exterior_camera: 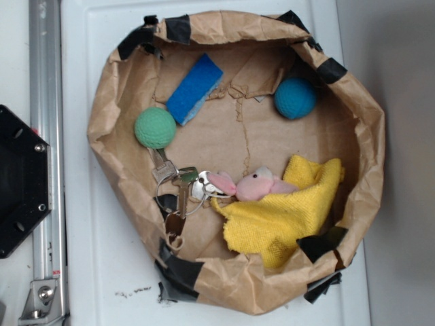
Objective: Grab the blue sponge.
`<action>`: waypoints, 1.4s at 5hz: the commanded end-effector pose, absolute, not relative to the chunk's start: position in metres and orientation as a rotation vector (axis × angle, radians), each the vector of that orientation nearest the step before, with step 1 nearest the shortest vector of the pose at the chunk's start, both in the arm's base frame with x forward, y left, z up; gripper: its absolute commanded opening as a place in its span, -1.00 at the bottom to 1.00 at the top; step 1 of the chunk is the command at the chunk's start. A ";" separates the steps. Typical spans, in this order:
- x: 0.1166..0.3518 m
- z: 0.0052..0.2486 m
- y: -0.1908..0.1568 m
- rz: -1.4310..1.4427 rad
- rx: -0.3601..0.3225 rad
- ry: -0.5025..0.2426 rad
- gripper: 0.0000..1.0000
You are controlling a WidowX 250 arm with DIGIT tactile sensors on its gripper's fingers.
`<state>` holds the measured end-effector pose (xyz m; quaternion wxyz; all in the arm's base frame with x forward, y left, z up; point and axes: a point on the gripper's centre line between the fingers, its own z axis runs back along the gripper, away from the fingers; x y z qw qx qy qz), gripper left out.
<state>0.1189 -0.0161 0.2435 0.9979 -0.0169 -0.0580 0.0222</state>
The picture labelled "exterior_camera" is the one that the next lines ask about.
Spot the blue sponge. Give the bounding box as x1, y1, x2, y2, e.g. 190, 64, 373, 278
167, 54, 224, 126

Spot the brown paper bag bin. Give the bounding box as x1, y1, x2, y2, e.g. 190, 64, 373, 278
88, 11, 385, 314

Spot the pink plush toy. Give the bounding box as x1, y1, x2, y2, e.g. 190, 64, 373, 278
207, 166, 300, 202

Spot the silver key bunch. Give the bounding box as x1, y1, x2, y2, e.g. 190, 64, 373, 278
149, 149, 229, 249

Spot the green foam ball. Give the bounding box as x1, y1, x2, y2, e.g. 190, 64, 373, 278
134, 107, 176, 149

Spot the yellow cloth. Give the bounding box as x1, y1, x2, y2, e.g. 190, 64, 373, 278
211, 155, 345, 268

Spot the blue foam ball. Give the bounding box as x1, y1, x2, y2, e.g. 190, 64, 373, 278
274, 77, 317, 120

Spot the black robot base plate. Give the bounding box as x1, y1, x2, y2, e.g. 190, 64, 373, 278
1, 105, 51, 259

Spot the metal corner bracket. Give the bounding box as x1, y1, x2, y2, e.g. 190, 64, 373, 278
18, 278, 67, 325

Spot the aluminium rail profile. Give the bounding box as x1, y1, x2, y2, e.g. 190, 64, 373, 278
29, 1, 70, 325

